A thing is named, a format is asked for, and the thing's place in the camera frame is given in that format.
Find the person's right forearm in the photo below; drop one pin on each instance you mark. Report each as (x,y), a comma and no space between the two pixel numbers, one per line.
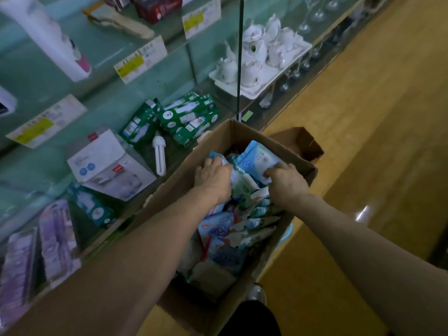
(371,269)

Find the black cap white bottle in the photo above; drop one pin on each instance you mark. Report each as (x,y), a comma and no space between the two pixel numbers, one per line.
(3,101)

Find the person's black white shoe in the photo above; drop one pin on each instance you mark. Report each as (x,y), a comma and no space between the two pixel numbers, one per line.
(255,294)

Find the person's left forearm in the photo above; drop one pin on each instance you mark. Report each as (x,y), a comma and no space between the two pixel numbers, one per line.
(105,283)

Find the person's left hand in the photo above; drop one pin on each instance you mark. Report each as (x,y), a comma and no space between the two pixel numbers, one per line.
(213,182)

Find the white ceramic tea set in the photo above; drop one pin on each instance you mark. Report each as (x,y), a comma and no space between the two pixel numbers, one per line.
(259,52)

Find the white tube lamp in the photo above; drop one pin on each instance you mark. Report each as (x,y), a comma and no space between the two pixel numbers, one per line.
(159,154)

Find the person's black trousers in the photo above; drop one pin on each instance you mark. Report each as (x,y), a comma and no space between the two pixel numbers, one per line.
(248,319)

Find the clear wrapped purple items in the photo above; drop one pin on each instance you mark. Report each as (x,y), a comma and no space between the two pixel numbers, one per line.
(42,255)

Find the green bulb boxes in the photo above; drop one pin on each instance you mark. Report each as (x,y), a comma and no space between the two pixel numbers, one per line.
(178,119)

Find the pile of packets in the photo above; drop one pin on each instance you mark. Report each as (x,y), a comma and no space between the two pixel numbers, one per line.
(217,224)

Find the slim green white box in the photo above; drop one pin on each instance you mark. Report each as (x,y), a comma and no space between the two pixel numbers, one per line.
(91,206)

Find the red white packaged box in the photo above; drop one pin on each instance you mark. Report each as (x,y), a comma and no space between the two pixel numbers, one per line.
(157,7)
(115,0)

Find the white printed box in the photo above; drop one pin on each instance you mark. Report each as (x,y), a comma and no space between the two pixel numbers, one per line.
(108,168)

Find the person's right hand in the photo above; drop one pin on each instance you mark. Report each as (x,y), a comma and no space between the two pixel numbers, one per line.
(288,185)

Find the blue plastic stool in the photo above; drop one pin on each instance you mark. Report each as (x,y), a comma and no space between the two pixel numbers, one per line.
(285,233)

